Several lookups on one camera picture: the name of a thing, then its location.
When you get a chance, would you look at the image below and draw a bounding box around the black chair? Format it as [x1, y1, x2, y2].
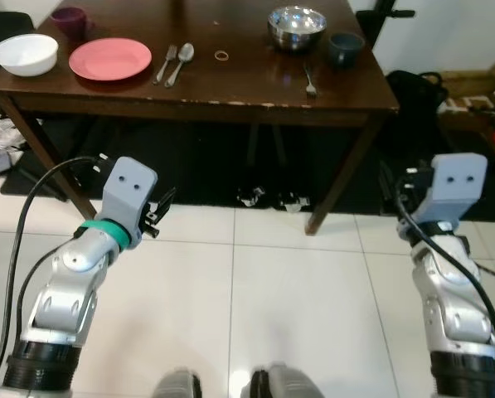
[0, 7, 59, 52]

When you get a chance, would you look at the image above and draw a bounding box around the grey-blue cup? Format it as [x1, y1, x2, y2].
[328, 33, 366, 68]

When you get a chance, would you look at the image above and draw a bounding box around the silver metal spoon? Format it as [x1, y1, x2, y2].
[164, 43, 196, 90]

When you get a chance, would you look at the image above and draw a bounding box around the white ceramic bowl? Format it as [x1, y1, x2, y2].
[0, 34, 60, 78]

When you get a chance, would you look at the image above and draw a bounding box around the brown cardboard box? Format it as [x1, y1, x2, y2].
[438, 70, 495, 110]

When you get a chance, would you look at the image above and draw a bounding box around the pink round plate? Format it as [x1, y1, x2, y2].
[68, 38, 153, 82]

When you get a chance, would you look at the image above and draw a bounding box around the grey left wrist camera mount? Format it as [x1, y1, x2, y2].
[99, 156, 159, 242]

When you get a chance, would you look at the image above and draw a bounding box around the grey robot right leg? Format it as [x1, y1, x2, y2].
[247, 362, 328, 398]

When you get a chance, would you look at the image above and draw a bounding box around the silver metal fork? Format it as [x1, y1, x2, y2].
[303, 65, 319, 98]
[153, 45, 178, 86]

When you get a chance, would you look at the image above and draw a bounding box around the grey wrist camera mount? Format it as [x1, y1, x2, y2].
[418, 153, 489, 230]
[99, 156, 159, 242]

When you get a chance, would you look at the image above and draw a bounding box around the black bag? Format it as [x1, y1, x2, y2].
[386, 71, 448, 160]

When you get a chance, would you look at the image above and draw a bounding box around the black chair caster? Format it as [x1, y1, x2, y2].
[236, 186, 269, 209]
[278, 190, 311, 211]

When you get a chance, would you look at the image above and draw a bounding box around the pile of white clutter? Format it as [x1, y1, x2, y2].
[0, 91, 26, 177]

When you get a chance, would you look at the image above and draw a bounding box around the black metal stand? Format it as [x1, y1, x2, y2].
[355, 0, 416, 44]

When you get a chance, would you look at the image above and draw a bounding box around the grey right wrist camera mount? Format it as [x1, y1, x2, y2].
[418, 153, 489, 230]

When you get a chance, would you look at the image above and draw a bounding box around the shiny steel bowl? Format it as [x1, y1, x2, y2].
[268, 7, 328, 55]

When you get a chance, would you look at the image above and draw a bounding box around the grey robot left leg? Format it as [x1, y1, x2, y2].
[151, 368, 203, 398]

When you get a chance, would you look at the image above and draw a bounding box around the purple cup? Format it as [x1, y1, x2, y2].
[50, 7, 91, 39]

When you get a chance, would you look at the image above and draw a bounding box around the grey robot leg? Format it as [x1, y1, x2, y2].
[247, 362, 328, 398]
[151, 368, 203, 398]

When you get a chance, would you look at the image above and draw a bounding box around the dark brown wooden table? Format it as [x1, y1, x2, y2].
[0, 0, 400, 236]

